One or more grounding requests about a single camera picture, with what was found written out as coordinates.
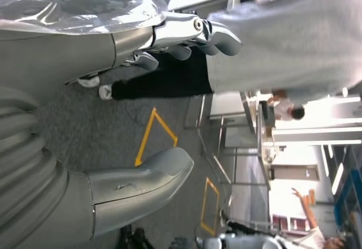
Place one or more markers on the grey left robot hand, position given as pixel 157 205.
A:
pixel 70 45

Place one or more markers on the person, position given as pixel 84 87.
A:
pixel 311 240
pixel 283 45
pixel 296 113

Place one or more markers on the steel frame table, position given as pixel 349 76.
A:
pixel 243 165

